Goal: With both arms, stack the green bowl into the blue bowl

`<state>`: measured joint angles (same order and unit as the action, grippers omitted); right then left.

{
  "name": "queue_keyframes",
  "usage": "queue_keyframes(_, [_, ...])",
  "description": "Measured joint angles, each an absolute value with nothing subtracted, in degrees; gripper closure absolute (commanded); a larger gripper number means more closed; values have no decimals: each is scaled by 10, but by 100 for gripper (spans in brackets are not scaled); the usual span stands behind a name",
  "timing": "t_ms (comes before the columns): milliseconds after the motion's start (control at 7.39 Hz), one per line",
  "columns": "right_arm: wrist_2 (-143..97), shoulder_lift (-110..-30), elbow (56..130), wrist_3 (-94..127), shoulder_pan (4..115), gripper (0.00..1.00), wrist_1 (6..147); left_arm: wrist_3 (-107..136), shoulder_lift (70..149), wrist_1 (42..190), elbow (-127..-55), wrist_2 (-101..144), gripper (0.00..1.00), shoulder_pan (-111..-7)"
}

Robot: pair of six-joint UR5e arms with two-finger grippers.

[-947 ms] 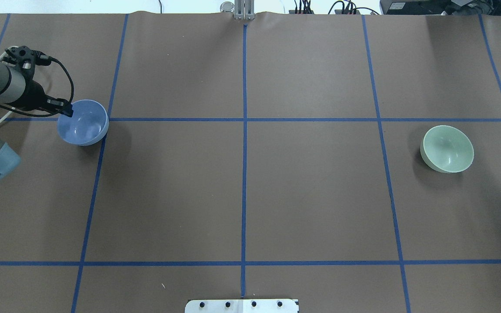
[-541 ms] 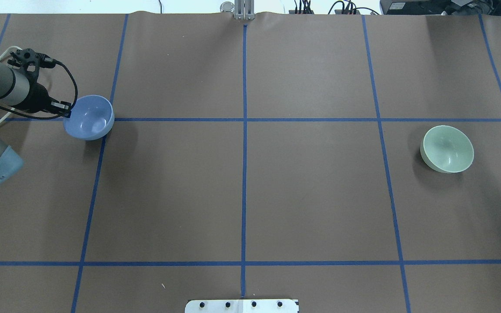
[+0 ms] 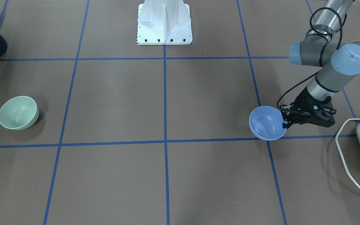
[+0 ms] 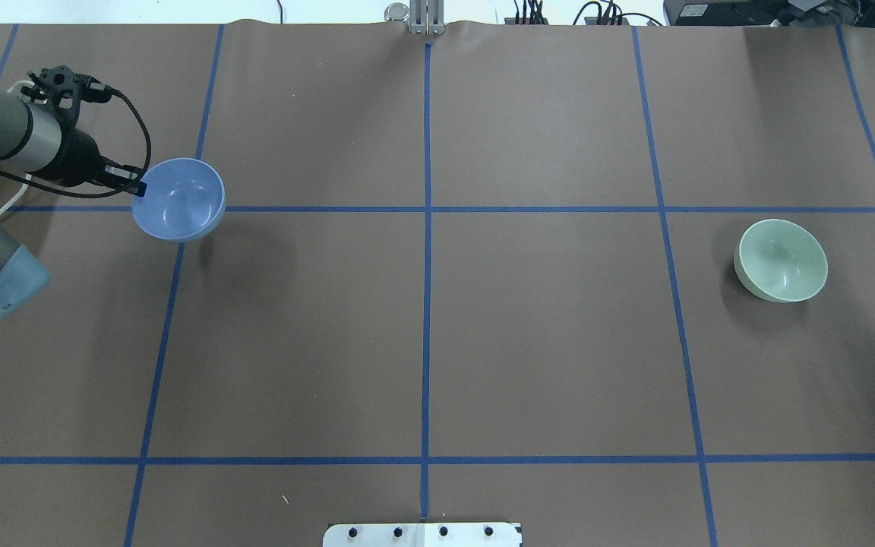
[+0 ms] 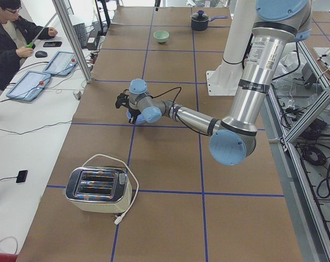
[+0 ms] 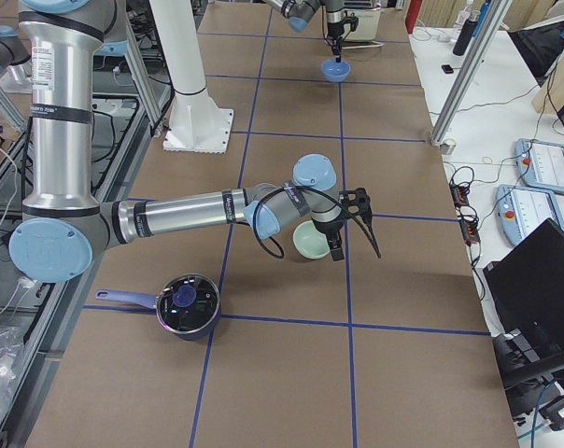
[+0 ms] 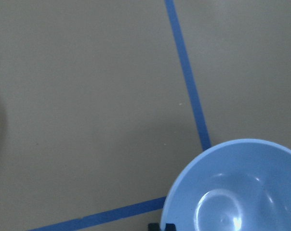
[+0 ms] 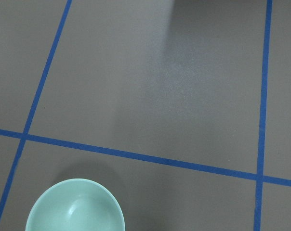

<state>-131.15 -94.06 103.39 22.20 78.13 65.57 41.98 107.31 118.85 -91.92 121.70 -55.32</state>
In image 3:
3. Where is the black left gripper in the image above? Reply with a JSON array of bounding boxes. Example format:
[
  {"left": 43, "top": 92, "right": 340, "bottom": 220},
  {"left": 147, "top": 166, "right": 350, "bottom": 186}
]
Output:
[{"left": 281, "top": 88, "right": 336, "bottom": 129}]

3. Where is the blue bowl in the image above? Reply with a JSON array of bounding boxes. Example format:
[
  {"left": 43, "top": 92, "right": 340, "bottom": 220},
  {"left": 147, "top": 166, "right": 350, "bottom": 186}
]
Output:
[{"left": 249, "top": 106, "right": 286, "bottom": 141}]

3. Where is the green bowl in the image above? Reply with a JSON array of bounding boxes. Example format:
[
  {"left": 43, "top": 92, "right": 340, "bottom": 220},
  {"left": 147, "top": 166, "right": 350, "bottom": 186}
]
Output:
[{"left": 0, "top": 96, "right": 39, "bottom": 130}]

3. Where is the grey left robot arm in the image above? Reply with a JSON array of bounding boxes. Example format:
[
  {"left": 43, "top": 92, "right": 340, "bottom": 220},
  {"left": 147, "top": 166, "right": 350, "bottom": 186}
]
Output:
[{"left": 276, "top": 0, "right": 360, "bottom": 129}]

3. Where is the white cable loop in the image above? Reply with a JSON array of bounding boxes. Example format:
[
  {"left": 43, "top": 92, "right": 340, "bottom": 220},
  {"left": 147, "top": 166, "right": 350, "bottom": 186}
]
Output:
[{"left": 335, "top": 118, "right": 360, "bottom": 200}]

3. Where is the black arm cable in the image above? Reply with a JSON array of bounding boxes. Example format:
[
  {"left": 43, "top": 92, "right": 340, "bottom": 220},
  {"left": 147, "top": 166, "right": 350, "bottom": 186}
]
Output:
[{"left": 276, "top": 7, "right": 347, "bottom": 110}]

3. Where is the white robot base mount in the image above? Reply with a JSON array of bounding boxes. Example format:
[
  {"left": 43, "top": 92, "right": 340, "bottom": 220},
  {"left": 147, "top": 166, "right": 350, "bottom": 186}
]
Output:
[{"left": 136, "top": 0, "right": 193, "bottom": 45}]

